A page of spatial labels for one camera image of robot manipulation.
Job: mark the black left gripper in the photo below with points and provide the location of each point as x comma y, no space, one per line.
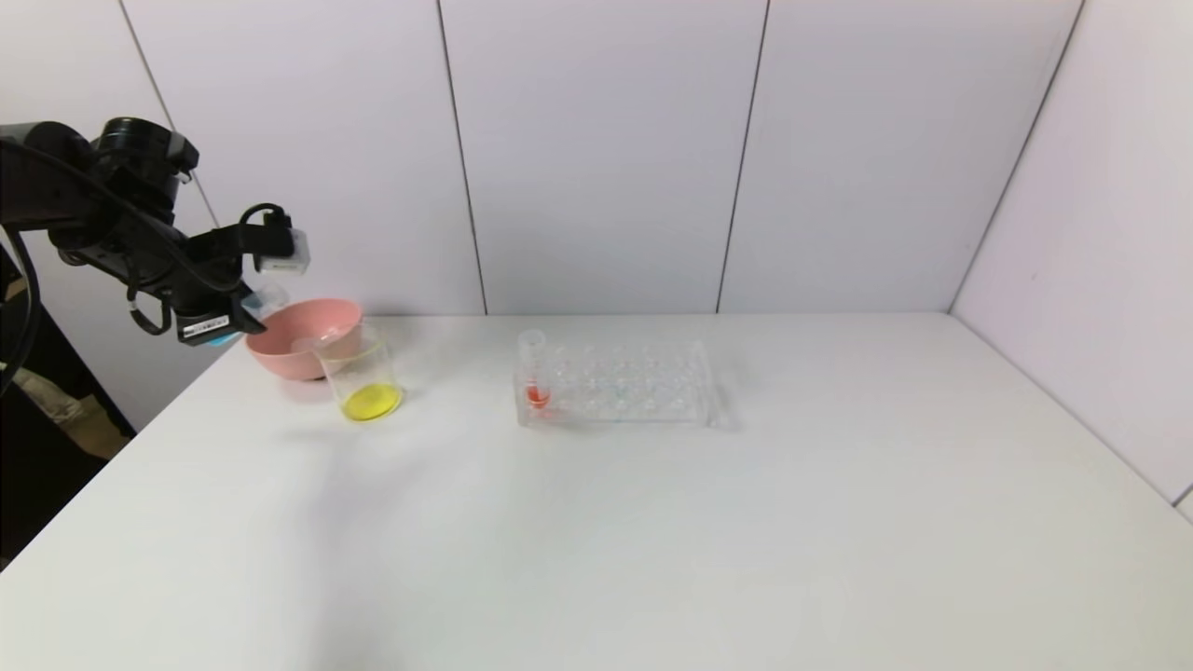
207,325

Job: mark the black background furniture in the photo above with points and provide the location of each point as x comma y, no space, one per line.
37,485

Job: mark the clear glass beaker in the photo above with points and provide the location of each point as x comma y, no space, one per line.
371,403

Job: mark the test tube with red pigment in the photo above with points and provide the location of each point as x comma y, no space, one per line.
538,395

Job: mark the white curved background object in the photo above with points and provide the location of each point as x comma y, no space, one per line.
47,391

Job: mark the test tube with blue pigment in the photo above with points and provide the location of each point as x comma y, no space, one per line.
266,298

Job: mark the clear plastic test tube rack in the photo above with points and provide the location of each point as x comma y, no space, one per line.
692,396

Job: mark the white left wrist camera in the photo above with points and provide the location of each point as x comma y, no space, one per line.
284,252

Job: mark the pink bowl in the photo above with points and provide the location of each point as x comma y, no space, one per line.
289,349

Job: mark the black and orange left arm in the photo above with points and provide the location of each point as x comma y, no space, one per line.
65,186

